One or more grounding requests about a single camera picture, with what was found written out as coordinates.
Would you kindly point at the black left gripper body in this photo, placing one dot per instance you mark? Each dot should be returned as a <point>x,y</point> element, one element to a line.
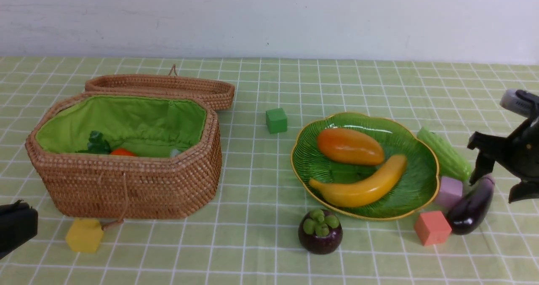
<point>18,224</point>

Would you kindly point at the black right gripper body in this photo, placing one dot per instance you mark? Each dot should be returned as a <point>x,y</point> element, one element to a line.
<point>520,150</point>

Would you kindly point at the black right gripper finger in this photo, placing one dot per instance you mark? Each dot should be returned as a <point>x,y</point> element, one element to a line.
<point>524,190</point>
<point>490,148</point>

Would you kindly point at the green toy bitter gourd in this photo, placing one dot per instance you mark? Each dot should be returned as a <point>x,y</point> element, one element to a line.
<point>451,162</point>

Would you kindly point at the dark purple toy eggplant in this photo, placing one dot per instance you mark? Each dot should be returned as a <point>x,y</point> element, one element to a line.
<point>470,211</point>

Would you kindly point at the orange toy carrot green leaves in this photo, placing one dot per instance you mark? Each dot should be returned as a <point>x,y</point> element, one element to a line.
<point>97,144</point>

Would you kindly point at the yellow toy banana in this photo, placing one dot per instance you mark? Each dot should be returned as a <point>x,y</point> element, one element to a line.
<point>367,191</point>

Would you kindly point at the orange toy mango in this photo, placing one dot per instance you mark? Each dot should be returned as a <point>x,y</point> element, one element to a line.
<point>349,146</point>

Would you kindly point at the purple toy mangosteen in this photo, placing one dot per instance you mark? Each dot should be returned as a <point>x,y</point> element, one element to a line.
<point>320,232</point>

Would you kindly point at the lilac foam cube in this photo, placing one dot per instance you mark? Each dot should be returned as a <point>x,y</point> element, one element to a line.
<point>450,192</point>

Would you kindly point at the yellow foam block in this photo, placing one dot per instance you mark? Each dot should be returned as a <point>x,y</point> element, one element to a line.
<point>85,235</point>

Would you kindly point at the green leaf-shaped glass plate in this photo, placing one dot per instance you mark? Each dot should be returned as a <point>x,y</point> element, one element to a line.
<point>416,188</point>

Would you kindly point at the pink foam cube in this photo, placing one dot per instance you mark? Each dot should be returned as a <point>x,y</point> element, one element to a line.
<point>432,228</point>

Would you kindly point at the woven wicker basket green lining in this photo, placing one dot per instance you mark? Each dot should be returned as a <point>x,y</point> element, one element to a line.
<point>175,173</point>

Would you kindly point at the green foam cube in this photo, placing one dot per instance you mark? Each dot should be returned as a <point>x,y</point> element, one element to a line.
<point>276,120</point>

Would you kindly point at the green checked tablecloth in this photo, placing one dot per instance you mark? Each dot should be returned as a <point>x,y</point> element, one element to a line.
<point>247,234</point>

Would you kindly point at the woven wicker basket lid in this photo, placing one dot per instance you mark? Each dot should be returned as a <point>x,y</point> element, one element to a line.
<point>215,94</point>

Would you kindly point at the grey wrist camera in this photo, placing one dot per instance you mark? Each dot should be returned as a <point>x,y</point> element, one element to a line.
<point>520,102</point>

